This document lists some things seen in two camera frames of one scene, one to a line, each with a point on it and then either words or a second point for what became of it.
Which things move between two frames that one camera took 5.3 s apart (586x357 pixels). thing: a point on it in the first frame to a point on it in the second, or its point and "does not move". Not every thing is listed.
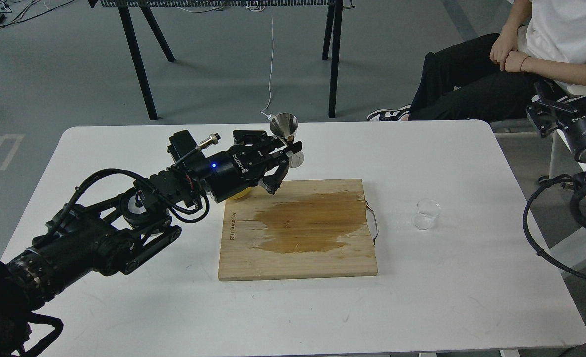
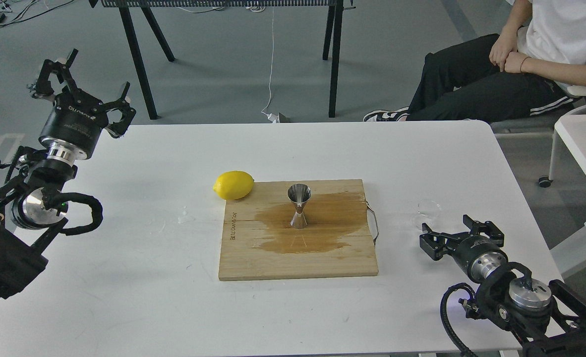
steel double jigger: (285, 125) to (299, 193)
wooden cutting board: (306, 228) does not move
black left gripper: (229, 171) to (73, 125)
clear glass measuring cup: (427, 210) does not move
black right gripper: (585, 129) to (478, 255)
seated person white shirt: (494, 77) does not move
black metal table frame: (334, 18) does not move
